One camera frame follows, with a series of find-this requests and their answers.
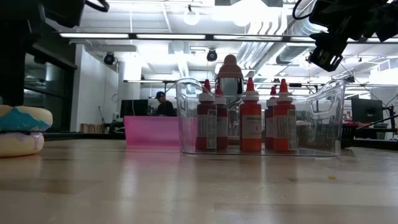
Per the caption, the round ceiling lamp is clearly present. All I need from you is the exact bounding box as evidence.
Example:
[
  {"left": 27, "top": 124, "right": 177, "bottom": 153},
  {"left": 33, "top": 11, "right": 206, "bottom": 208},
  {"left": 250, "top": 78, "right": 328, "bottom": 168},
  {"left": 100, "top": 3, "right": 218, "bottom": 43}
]
[{"left": 183, "top": 9, "right": 200, "bottom": 26}]

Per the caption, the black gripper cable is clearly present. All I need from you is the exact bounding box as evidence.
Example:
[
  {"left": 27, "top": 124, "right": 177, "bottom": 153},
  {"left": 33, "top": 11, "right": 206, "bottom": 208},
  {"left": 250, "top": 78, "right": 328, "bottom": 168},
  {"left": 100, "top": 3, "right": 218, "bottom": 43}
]
[
  {"left": 291, "top": 0, "right": 315, "bottom": 21},
  {"left": 85, "top": 0, "right": 110, "bottom": 13}
]

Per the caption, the purple frosted toy donut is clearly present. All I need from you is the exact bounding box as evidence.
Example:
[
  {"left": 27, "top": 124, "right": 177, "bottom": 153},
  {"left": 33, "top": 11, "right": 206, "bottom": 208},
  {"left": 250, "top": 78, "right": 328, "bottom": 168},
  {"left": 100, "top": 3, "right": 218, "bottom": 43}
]
[{"left": 0, "top": 130, "right": 45, "bottom": 158}]

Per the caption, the orange squeeze bottle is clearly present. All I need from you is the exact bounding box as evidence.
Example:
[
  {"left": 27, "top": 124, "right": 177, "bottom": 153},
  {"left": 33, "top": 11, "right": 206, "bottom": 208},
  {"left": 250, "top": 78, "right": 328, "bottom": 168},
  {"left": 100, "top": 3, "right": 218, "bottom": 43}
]
[
  {"left": 272, "top": 78, "right": 299, "bottom": 152},
  {"left": 239, "top": 77, "right": 263, "bottom": 152}
]

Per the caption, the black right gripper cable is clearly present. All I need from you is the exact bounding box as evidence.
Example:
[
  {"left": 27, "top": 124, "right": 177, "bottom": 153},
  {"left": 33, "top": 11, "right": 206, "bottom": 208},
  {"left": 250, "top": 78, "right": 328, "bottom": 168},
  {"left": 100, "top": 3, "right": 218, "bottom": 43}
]
[{"left": 291, "top": 0, "right": 315, "bottom": 21}]

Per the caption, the pink plastic tray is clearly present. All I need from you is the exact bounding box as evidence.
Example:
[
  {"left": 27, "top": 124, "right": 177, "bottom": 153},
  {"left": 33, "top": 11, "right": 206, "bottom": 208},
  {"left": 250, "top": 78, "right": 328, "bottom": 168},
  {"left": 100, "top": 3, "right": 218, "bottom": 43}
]
[{"left": 124, "top": 116, "right": 200, "bottom": 147}]

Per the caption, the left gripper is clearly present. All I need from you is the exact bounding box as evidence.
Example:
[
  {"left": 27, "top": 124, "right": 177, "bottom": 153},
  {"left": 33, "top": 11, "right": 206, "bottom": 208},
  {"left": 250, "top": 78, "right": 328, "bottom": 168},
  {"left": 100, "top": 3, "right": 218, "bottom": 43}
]
[{"left": 0, "top": 0, "right": 86, "bottom": 107}]

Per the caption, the silver ventilation duct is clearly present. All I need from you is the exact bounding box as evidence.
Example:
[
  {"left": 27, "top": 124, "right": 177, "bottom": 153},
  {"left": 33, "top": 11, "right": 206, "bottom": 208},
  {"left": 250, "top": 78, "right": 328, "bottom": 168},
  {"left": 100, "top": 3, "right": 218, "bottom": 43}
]
[{"left": 275, "top": 0, "right": 336, "bottom": 66}]

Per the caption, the black computer monitor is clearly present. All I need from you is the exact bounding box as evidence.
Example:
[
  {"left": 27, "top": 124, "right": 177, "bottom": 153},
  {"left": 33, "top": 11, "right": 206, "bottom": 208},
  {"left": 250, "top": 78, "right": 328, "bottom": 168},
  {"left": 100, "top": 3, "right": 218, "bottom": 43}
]
[
  {"left": 351, "top": 98, "right": 384, "bottom": 123},
  {"left": 120, "top": 99, "right": 149, "bottom": 118}
]

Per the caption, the long ceiling strip light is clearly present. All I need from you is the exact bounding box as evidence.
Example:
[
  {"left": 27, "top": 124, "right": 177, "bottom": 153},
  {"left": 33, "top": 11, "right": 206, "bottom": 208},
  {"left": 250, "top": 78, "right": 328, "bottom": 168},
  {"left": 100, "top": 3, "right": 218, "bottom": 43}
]
[{"left": 58, "top": 32, "right": 383, "bottom": 43}]

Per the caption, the clear plastic bin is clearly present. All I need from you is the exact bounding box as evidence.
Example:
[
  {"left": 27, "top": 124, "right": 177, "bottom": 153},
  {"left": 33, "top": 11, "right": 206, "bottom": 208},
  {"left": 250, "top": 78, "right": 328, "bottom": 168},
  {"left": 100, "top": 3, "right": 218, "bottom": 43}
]
[{"left": 175, "top": 78, "right": 347, "bottom": 157}]

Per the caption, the person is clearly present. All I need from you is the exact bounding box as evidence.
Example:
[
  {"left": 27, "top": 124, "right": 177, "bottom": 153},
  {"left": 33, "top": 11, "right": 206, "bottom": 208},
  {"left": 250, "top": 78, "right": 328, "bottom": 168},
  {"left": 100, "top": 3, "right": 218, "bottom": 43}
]
[{"left": 154, "top": 90, "right": 177, "bottom": 118}]

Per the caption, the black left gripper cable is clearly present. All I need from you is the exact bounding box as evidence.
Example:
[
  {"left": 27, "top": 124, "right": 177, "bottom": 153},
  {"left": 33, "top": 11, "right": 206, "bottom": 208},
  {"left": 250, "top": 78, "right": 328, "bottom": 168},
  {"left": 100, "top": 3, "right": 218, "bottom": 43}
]
[{"left": 85, "top": 0, "right": 110, "bottom": 13}]

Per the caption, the black mesh basket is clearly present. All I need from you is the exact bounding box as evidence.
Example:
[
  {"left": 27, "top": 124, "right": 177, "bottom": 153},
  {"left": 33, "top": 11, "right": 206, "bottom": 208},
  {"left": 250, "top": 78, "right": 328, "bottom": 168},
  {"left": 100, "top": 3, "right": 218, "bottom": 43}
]
[{"left": 340, "top": 122, "right": 360, "bottom": 149}]

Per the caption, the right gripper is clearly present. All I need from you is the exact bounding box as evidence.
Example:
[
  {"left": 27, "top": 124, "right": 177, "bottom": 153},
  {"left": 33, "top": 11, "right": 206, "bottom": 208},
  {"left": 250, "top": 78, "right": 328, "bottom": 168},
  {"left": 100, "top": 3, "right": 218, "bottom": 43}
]
[{"left": 308, "top": 0, "right": 398, "bottom": 73}]

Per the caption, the blue frosted toy donut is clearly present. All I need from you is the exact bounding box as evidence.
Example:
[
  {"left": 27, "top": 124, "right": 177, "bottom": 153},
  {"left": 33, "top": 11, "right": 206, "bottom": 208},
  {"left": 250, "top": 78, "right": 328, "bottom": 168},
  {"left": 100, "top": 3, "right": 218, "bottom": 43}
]
[{"left": 0, "top": 105, "right": 53, "bottom": 132}]

